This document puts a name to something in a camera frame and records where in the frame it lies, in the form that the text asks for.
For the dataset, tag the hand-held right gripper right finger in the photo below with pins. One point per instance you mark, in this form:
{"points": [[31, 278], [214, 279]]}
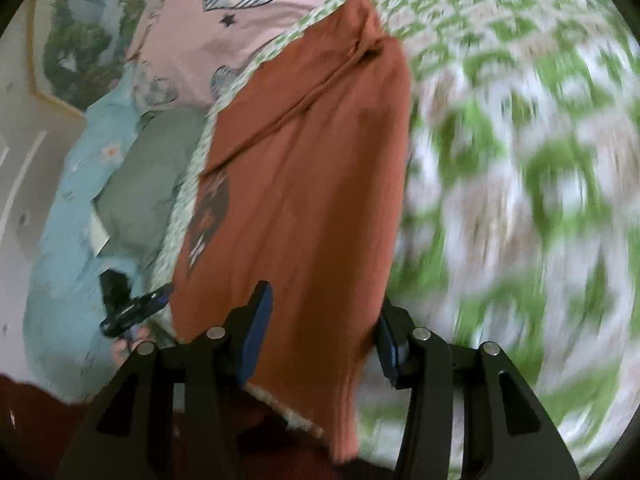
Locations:
{"points": [[387, 347]]}

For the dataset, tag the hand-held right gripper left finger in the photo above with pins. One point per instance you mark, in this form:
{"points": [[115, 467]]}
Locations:
{"points": [[256, 330]]}

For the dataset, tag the rust orange small garment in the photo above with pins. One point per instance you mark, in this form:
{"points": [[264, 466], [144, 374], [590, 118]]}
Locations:
{"points": [[300, 170]]}

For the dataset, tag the person's left hand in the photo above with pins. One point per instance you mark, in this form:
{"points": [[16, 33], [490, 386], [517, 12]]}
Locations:
{"points": [[125, 350]]}

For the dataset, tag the light blue floral blanket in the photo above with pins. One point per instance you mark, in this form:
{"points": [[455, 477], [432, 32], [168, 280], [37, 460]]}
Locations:
{"points": [[75, 220]]}

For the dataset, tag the grey green pillow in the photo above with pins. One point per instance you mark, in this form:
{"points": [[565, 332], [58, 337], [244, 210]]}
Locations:
{"points": [[142, 180]]}

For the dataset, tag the green white patterned bedsheet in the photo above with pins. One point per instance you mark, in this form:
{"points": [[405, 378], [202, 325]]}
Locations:
{"points": [[510, 170]]}

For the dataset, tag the green leaf print cloth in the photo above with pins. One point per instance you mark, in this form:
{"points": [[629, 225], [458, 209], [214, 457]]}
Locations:
{"points": [[85, 35]]}

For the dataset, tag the pink heart print cloth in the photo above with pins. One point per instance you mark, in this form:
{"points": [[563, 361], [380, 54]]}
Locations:
{"points": [[210, 25]]}

